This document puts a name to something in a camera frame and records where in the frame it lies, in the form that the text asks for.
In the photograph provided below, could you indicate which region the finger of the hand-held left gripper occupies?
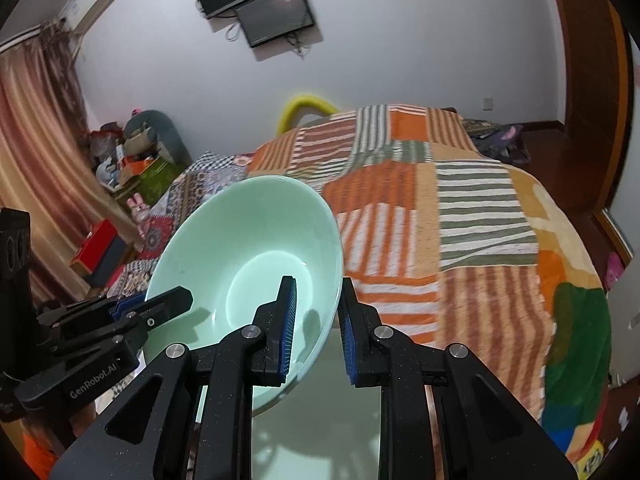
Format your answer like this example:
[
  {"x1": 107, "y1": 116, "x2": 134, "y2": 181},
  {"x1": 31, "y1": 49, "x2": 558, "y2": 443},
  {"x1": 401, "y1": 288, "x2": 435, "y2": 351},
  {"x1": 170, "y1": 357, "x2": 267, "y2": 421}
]
[
  {"x1": 36, "y1": 296, "x2": 147, "y2": 331},
  {"x1": 50, "y1": 286, "x2": 194, "y2": 358}
]

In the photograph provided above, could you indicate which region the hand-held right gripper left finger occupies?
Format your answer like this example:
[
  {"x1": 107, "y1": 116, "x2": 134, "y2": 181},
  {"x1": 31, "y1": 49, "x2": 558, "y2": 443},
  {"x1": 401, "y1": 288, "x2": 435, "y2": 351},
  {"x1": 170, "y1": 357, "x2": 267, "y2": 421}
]
[{"x1": 50, "y1": 275, "x2": 298, "y2": 480}]

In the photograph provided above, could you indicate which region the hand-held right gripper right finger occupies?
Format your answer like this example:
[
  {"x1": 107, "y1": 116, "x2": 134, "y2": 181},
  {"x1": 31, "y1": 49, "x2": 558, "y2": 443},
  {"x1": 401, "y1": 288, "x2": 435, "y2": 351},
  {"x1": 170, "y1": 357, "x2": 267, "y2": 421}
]
[{"x1": 337, "y1": 275, "x2": 578, "y2": 480}]

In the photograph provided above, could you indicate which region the mint green plate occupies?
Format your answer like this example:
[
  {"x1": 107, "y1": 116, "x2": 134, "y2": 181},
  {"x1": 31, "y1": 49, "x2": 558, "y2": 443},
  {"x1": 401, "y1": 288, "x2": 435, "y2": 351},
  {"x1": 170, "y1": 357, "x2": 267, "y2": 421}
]
[{"x1": 190, "y1": 330, "x2": 443, "y2": 480}]

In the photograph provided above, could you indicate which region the green bowl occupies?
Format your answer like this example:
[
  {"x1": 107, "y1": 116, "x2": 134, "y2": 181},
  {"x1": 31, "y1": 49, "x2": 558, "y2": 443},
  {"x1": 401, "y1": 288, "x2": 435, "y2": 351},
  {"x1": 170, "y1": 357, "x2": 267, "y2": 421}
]
[{"x1": 145, "y1": 175, "x2": 345, "y2": 418}]

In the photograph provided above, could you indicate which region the red box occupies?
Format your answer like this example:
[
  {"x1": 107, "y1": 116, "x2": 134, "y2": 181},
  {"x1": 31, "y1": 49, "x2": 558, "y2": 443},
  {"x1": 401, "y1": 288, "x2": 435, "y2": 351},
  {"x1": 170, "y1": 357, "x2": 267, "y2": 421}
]
[{"x1": 70, "y1": 219, "x2": 118, "y2": 273}]

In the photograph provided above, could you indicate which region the pink rabbit toy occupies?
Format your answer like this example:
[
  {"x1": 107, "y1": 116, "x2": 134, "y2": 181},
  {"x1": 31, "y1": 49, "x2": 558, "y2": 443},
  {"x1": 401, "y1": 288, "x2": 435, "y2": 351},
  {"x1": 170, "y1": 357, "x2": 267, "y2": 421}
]
[{"x1": 127, "y1": 194, "x2": 151, "y2": 241}]

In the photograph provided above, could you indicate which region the green cardboard box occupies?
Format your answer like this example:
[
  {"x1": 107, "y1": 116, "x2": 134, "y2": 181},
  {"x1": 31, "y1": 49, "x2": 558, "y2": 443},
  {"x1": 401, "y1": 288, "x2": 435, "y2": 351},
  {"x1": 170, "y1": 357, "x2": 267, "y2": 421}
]
[{"x1": 112, "y1": 156, "x2": 183, "y2": 206}]

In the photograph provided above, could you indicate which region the patterned checkered quilt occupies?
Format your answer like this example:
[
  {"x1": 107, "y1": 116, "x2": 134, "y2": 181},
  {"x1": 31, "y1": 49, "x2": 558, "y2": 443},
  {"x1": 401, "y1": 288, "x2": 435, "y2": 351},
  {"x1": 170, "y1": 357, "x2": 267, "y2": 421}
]
[{"x1": 107, "y1": 151, "x2": 256, "y2": 306}]

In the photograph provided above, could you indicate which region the striped patchwork blanket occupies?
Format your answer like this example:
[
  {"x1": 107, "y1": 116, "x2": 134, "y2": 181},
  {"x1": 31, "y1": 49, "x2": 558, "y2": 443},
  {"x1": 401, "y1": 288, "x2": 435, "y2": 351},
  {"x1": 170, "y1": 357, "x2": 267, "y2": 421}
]
[{"x1": 247, "y1": 104, "x2": 558, "y2": 423}]

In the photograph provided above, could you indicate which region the pile of toys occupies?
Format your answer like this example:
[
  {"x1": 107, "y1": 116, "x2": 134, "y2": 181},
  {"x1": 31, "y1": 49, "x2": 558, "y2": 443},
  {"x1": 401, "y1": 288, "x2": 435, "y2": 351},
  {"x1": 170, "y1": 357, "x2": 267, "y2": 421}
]
[{"x1": 82, "y1": 120, "x2": 151, "y2": 186}]

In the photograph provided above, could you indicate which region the striped brown curtain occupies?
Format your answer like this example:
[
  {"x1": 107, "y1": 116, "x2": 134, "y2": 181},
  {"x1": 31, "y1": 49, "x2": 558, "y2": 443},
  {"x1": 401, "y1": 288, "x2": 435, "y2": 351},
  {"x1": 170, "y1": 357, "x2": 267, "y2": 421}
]
[{"x1": 0, "y1": 17, "x2": 141, "y2": 306}]

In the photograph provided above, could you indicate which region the dark backpack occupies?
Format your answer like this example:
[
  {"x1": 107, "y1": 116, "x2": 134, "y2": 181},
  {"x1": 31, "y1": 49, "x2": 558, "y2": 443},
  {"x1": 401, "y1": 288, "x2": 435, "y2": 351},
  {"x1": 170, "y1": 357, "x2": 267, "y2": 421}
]
[{"x1": 462, "y1": 119, "x2": 531, "y2": 166}]

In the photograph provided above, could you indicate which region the pink slipper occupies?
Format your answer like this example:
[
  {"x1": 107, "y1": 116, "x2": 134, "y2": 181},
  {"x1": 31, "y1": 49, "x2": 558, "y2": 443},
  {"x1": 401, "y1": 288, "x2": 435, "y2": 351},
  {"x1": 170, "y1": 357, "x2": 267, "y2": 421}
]
[{"x1": 602, "y1": 252, "x2": 625, "y2": 291}]

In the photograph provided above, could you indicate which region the white stickered appliance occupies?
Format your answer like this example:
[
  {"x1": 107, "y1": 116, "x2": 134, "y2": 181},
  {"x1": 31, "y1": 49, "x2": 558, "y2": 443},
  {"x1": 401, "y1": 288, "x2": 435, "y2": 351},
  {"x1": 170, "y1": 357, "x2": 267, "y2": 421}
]
[{"x1": 605, "y1": 280, "x2": 640, "y2": 391}]

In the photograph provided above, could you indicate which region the wooden door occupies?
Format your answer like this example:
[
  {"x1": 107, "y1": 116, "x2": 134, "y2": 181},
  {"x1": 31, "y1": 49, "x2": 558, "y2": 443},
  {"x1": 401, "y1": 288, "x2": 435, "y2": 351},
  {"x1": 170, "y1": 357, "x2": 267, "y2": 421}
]
[{"x1": 542, "y1": 0, "x2": 636, "y2": 221}]

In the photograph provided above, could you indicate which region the yellow foam ring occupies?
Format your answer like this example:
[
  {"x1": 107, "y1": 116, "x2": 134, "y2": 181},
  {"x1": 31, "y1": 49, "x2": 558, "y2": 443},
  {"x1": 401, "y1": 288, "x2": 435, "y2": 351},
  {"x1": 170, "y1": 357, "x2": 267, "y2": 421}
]
[{"x1": 276, "y1": 92, "x2": 342, "y2": 136}]

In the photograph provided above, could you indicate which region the white curtain rail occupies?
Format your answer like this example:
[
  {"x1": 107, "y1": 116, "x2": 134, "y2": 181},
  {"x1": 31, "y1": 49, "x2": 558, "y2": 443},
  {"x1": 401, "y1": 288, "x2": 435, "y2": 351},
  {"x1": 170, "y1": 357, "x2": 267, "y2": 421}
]
[{"x1": 0, "y1": 19, "x2": 68, "y2": 52}]

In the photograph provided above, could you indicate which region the small black wall monitor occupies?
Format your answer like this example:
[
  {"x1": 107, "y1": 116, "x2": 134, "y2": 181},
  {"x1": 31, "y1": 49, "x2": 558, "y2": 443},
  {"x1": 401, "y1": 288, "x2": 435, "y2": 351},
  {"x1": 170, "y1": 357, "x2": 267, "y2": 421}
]
[{"x1": 235, "y1": 0, "x2": 316, "y2": 48}]

